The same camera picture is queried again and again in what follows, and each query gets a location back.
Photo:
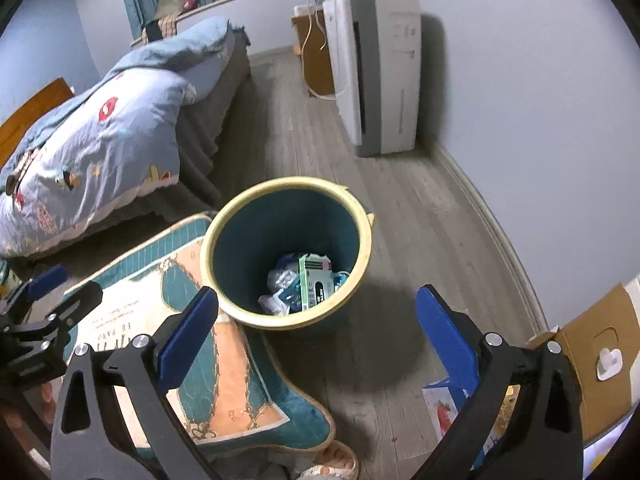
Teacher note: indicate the bed with grey skirt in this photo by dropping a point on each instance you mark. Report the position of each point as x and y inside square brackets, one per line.
[210, 125]

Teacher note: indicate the teal bin with yellow rim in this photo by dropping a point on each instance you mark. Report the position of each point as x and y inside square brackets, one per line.
[250, 240]

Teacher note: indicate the brown cardboard box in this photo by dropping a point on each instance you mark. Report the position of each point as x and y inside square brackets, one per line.
[585, 340]

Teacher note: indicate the white power strip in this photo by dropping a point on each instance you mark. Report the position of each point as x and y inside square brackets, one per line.
[306, 9]

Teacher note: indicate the wooden window sill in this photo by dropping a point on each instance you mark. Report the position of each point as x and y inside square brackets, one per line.
[220, 1]

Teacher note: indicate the patterned teal orange cushion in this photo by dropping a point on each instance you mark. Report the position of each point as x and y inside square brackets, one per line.
[225, 385]

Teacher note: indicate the printed blue blanket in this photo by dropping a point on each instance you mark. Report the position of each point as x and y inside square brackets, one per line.
[100, 150]

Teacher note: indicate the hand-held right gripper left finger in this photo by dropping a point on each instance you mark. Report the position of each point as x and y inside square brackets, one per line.
[187, 335]

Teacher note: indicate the pink toy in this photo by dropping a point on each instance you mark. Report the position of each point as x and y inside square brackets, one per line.
[190, 2]

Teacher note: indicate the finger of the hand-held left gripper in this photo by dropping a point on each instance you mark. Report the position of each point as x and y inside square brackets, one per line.
[47, 280]
[75, 305]

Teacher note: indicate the person's foot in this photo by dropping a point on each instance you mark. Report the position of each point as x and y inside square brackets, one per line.
[335, 457]

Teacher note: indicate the white green box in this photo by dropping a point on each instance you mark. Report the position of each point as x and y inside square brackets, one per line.
[315, 285]

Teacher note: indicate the wooden cabinet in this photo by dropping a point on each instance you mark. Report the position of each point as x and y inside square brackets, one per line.
[317, 65]

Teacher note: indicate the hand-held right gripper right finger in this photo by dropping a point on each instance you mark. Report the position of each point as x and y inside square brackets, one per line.
[445, 340]

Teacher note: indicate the wooden headboard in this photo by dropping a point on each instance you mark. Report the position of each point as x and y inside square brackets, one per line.
[35, 110]

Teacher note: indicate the white air purifier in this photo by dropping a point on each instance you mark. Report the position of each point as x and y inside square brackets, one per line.
[385, 60]

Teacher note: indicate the white plastic hook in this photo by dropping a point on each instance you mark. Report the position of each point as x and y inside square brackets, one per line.
[607, 362]

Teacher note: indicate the floral slipper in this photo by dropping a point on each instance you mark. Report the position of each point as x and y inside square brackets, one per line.
[320, 474]

